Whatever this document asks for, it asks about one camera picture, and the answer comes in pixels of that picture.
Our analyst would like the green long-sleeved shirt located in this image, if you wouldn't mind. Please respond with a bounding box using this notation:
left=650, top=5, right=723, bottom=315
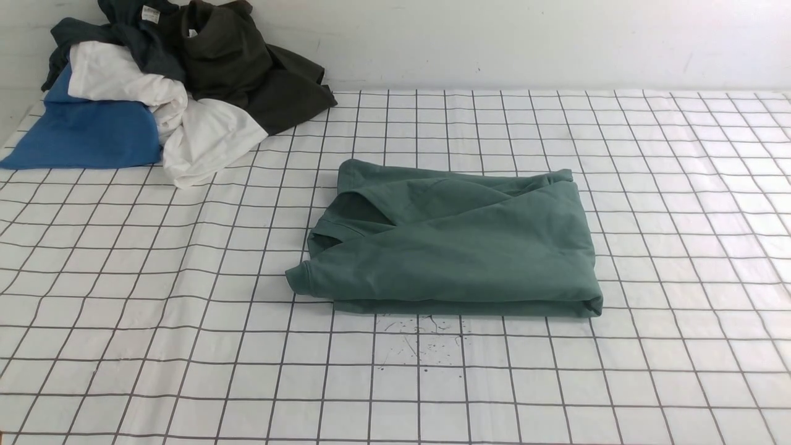
left=285, top=159, right=604, bottom=318

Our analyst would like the white shirt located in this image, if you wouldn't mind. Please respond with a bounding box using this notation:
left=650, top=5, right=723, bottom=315
left=68, top=41, right=268, bottom=189

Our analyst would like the dark olive shirt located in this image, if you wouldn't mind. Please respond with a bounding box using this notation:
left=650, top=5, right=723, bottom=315
left=174, top=1, right=338, bottom=135

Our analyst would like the dark teal shirt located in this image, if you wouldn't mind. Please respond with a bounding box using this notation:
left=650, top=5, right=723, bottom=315
left=40, top=1, right=186, bottom=92

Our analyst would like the blue shirt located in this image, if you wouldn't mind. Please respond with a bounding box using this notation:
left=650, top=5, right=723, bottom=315
left=1, top=65, right=161, bottom=170

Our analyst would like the white grid tablecloth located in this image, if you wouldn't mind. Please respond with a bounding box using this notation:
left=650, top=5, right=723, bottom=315
left=1, top=90, right=790, bottom=444

